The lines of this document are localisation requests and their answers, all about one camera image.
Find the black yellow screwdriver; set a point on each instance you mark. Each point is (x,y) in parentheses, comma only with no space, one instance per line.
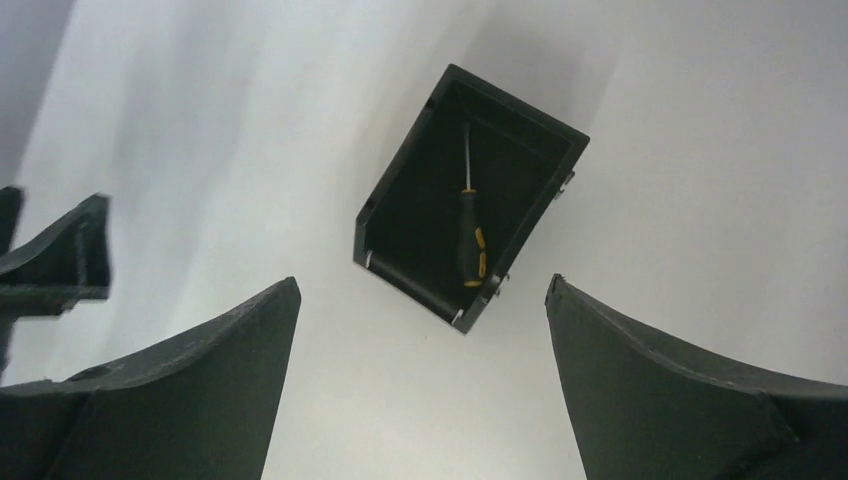
(472,256)

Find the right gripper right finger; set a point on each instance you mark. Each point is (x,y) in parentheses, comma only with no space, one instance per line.
(644,404)

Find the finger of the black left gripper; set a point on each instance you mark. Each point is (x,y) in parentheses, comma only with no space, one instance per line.
(66,263)

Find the black plastic bin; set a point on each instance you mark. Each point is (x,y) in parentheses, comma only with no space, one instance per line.
(407,231)

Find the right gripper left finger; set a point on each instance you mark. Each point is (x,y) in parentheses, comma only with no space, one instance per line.
(199,405)

